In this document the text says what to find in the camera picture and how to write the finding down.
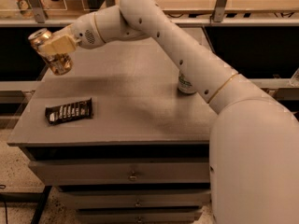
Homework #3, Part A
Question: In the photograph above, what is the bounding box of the dark chocolate bar wrapper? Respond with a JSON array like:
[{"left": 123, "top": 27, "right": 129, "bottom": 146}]
[{"left": 45, "top": 98, "right": 93, "bottom": 125}]

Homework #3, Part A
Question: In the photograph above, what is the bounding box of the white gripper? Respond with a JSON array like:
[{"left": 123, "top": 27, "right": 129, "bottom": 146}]
[{"left": 38, "top": 12, "right": 105, "bottom": 55}]

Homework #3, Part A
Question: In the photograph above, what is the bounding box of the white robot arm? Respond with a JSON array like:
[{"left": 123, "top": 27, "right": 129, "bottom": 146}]
[{"left": 39, "top": 0, "right": 299, "bottom": 224}]

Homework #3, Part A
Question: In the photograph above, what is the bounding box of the red labelled bottle on shelf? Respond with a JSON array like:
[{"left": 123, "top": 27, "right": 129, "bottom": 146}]
[{"left": 16, "top": 0, "right": 33, "bottom": 18}]

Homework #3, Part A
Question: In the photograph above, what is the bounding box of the orange soda can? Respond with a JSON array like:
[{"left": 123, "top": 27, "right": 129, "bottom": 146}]
[{"left": 28, "top": 28, "right": 73, "bottom": 76}]

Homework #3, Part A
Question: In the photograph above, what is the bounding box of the white green soda can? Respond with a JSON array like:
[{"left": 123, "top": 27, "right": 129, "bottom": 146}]
[{"left": 178, "top": 72, "right": 196, "bottom": 94}]

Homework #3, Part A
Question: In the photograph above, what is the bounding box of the wooden shelf with metal brackets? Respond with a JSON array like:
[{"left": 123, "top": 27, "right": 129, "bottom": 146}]
[{"left": 0, "top": 0, "right": 299, "bottom": 27}]

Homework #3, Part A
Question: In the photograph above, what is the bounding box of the grey drawer cabinet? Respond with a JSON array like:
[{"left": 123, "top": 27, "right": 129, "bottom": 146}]
[{"left": 8, "top": 39, "right": 216, "bottom": 224}]

